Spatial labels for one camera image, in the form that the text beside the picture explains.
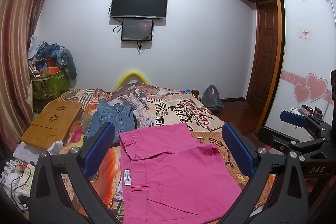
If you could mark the wooden lap tray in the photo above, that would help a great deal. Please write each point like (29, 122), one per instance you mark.
(52, 124)

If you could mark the grey backpack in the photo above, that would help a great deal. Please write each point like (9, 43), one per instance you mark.
(211, 99)

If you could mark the brown wooden door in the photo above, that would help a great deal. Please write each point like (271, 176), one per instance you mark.
(265, 55)

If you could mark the wooden wardrobe with hearts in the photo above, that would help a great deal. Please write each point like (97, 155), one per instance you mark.
(304, 59)

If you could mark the printed newspaper-pattern bedspread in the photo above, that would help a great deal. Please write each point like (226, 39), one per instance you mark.
(152, 106)

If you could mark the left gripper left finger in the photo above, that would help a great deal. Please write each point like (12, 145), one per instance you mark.
(49, 199)

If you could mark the striped pink curtain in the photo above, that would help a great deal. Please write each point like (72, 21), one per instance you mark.
(19, 20)

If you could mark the yellow foam tube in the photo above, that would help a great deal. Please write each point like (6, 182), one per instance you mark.
(131, 75)

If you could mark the pile of clothes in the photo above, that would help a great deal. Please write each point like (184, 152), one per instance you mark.
(40, 52)

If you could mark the black wall television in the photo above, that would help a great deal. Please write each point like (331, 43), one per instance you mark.
(154, 9)

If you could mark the small black wall monitor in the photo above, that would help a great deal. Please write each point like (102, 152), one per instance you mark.
(137, 30)

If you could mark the folded blue jeans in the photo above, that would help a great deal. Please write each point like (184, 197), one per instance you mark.
(120, 116)

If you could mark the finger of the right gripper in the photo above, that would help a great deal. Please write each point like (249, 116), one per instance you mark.
(294, 119)

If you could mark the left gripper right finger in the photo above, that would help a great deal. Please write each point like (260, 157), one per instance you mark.
(287, 202)

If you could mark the pink pants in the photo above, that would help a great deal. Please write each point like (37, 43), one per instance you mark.
(168, 176)

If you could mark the green storage bag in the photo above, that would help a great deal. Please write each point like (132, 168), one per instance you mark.
(48, 88)

